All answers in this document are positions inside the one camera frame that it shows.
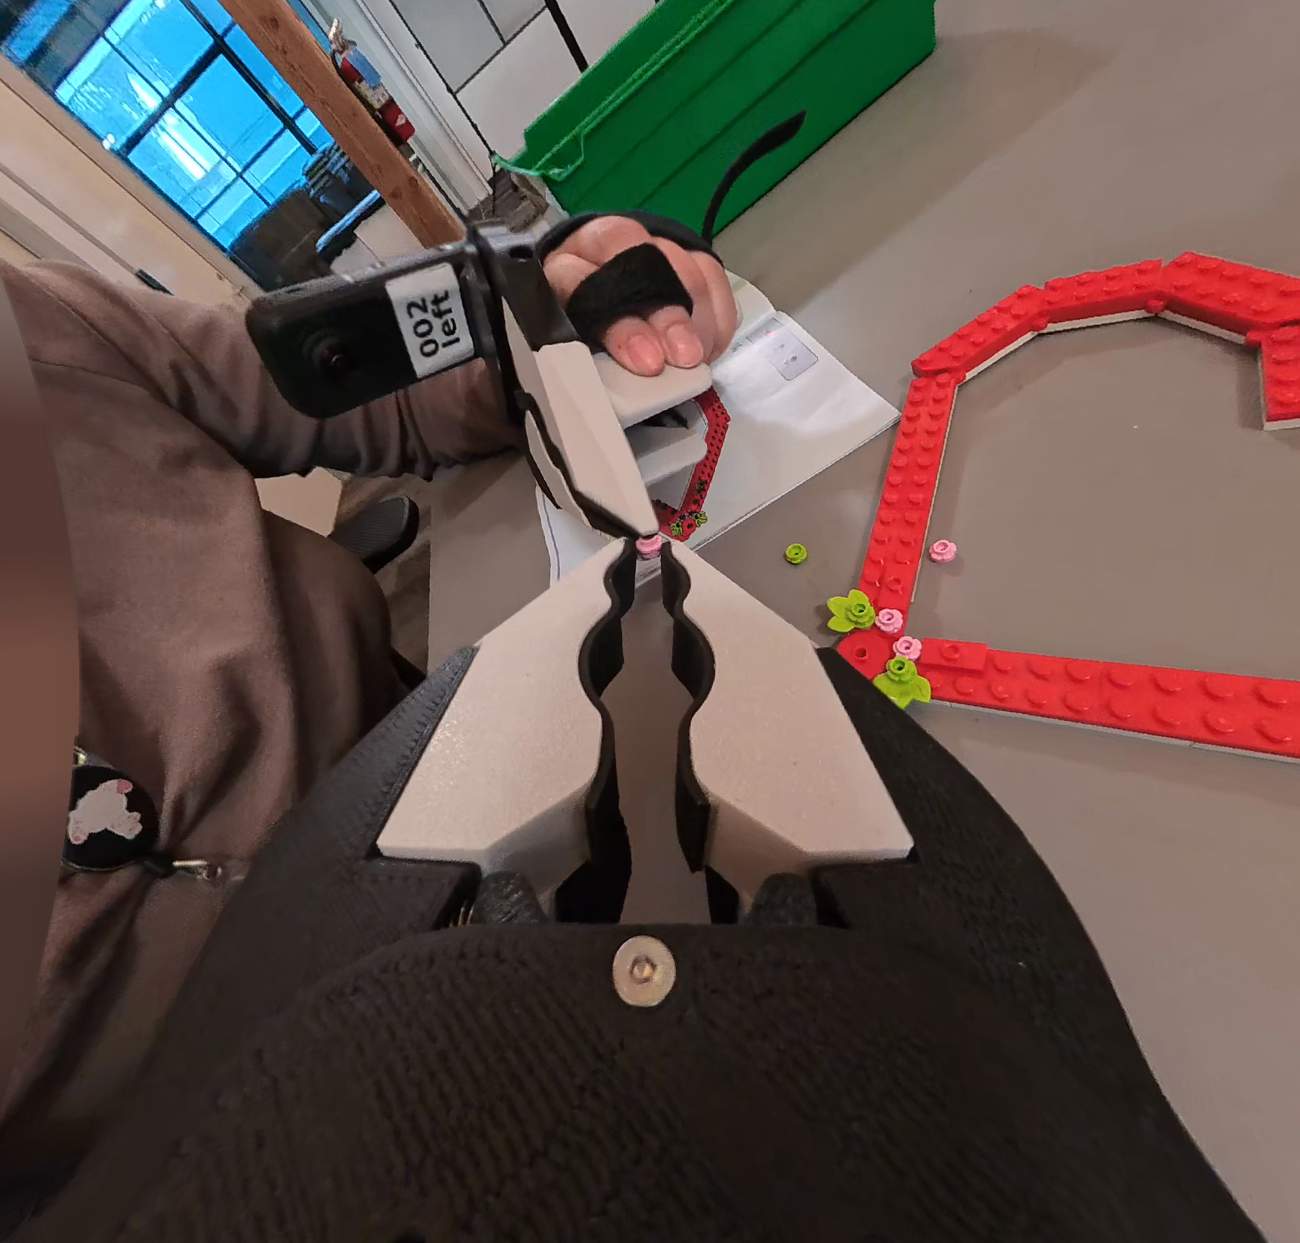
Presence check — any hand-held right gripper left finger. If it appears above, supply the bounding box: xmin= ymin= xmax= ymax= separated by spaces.
xmin=374 ymin=536 xmax=635 ymax=924

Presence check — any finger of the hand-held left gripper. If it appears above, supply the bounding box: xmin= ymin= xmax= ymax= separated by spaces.
xmin=519 ymin=404 xmax=631 ymax=541
xmin=502 ymin=333 xmax=661 ymax=539

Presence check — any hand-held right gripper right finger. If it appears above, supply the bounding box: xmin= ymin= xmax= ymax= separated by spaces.
xmin=660 ymin=536 xmax=915 ymax=924

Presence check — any red lego heart frame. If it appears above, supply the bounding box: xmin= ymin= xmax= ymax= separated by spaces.
xmin=834 ymin=252 xmax=1300 ymax=761

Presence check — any person's left forearm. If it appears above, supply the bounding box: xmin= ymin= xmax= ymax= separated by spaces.
xmin=0 ymin=258 xmax=530 ymax=485

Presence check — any lego instruction booklet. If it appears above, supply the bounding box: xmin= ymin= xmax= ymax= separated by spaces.
xmin=534 ymin=275 xmax=902 ymax=586

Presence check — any person's left hand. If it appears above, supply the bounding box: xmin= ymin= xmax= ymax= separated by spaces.
xmin=540 ymin=211 xmax=738 ymax=378

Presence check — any black shoe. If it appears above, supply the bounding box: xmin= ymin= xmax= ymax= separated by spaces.
xmin=329 ymin=494 xmax=419 ymax=571

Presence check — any wooden beam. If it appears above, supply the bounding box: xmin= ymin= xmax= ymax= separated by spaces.
xmin=174 ymin=0 xmax=464 ymax=249

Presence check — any red fire extinguisher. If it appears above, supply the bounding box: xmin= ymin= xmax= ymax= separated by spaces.
xmin=326 ymin=18 xmax=418 ymax=144

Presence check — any person's brown jacket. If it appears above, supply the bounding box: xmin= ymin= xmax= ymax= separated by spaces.
xmin=0 ymin=431 xmax=429 ymax=1182

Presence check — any window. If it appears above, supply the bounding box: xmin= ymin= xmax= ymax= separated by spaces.
xmin=0 ymin=0 xmax=341 ymax=252

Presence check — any green plastic bin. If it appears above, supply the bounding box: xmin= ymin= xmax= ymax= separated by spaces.
xmin=493 ymin=0 xmax=963 ymax=241

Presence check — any black tripod pole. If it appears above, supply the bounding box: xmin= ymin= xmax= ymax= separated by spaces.
xmin=511 ymin=0 xmax=590 ymax=73

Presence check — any black round cartoon badge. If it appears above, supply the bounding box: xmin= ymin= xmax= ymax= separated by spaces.
xmin=63 ymin=762 xmax=161 ymax=869

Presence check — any black velcro strap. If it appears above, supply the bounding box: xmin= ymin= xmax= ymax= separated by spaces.
xmin=701 ymin=110 xmax=808 ymax=241

